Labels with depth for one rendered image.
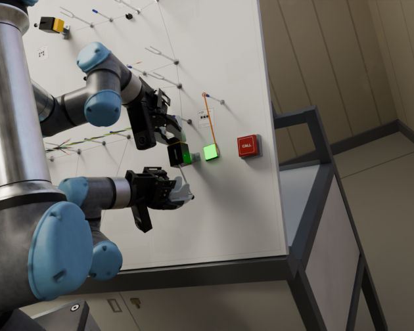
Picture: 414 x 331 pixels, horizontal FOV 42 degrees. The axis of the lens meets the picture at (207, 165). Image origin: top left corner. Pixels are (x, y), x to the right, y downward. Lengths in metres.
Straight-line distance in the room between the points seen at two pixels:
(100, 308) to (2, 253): 1.12
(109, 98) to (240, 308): 0.73
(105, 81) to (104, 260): 0.38
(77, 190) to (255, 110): 0.51
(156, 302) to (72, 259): 0.97
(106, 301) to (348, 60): 2.41
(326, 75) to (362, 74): 0.24
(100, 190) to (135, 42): 0.61
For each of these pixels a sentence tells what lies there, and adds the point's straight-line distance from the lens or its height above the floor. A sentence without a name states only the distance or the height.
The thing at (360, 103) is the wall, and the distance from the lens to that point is 3.73.
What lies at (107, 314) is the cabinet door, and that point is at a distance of 1.82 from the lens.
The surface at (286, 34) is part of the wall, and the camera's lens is 3.50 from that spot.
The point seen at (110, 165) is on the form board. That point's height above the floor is 1.12.
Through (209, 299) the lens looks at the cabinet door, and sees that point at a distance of 1.57.
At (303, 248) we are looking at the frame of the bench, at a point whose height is 0.80.
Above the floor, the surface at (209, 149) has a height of 1.12.
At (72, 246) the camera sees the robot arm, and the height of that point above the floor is 1.33.
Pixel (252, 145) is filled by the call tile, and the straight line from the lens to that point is 1.35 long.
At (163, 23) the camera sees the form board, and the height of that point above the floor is 1.43.
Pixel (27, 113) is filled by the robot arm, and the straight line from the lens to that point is 0.78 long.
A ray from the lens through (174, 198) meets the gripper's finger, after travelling 1.34.
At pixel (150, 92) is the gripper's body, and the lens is 1.35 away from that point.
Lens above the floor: 1.61
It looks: 22 degrees down
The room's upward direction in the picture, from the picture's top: 23 degrees counter-clockwise
